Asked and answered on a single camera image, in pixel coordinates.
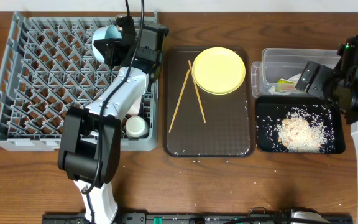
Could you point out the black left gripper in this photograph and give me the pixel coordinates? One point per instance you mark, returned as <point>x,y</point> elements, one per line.
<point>111,50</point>

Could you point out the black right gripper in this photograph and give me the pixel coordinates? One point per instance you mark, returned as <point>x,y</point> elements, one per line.
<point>324,73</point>

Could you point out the light blue bowl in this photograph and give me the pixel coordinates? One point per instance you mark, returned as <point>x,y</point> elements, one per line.
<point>102,33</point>

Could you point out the green snack wrapper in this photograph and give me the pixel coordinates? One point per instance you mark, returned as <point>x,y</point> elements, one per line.
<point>284,85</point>

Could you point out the white napkin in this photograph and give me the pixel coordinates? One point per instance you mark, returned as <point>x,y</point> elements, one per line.
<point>293,78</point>

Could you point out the rice and food scraps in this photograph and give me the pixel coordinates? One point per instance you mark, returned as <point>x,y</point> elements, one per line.
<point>297,134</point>

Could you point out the white pink bowl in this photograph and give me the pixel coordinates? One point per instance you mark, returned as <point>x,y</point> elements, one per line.
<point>135,108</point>

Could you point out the wooden chopstick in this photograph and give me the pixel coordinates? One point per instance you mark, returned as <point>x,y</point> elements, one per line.
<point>179,100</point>
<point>197,92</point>

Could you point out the pale green cup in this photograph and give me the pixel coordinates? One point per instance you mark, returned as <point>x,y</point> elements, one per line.
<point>136,127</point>

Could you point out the yellow round plate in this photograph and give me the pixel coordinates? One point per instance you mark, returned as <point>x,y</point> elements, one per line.
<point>218,70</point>

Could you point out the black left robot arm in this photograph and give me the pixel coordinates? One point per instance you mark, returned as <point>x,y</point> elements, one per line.
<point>90,144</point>

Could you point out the clear plastic waste bin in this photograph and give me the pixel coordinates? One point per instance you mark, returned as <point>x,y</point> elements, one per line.
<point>280,63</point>

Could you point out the black waste tray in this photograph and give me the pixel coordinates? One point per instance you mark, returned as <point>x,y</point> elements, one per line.
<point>272,110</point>

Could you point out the grey plastic dish rack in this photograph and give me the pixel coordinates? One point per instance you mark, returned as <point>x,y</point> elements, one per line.
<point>48,67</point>

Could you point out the dark brown serving tray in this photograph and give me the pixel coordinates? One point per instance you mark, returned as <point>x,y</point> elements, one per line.
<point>229,129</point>

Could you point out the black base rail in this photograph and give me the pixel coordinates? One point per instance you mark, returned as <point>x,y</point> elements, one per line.
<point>256,215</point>

